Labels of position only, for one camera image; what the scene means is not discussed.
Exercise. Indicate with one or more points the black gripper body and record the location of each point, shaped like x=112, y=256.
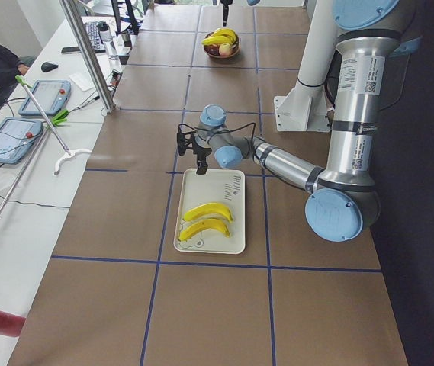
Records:
x=201, y=152
x=224, y=8

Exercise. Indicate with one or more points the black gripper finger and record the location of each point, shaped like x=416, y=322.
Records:
x=201, y=163
x=225, y=14

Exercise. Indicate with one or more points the yellow banana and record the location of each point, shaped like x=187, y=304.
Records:
x=220, y=36
x=208, y=209
x=202, y=225

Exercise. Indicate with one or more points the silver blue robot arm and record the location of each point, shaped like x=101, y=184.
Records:
x=338, y=88
x=250, y=3

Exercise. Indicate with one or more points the brown wicker basket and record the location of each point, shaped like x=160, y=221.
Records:
x=236, y=49

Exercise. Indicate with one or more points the white bear tray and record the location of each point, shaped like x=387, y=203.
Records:
x=224, y=186

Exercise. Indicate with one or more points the red yellow apple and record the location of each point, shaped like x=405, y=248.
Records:
x=225, y=50

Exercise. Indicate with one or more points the dark purple fruit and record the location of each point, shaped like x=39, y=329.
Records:
x=213, y=50

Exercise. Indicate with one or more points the metal cup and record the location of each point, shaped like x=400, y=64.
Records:
x=125, y=36

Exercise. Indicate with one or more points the clear water bottle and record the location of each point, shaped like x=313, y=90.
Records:
x=107, y=40

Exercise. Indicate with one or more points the black keyboard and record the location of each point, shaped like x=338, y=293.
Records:
x=91, y=29

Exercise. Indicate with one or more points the blue teach pendant far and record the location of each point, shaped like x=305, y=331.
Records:
x=51, y=95

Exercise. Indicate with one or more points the blue teach pendant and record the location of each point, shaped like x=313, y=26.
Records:
x=17, y=136
x=51, y=95

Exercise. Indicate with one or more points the black smartphone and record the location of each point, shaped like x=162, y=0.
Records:
x=70, y=50

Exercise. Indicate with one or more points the black computer mouse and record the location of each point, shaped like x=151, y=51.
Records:
x=49, y=66

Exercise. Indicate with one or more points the blue teach pendant near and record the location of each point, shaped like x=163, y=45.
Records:
x=17, y=136

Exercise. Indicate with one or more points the long metal reacher grabber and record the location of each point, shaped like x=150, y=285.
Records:
x=24, y=168

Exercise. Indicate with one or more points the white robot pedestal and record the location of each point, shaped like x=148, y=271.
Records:
x=304, y=108

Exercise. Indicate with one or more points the green handled reacher grabber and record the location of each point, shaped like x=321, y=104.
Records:
x=68, y=153

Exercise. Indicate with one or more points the aluminium frame post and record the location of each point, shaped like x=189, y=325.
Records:
x=91, y=61

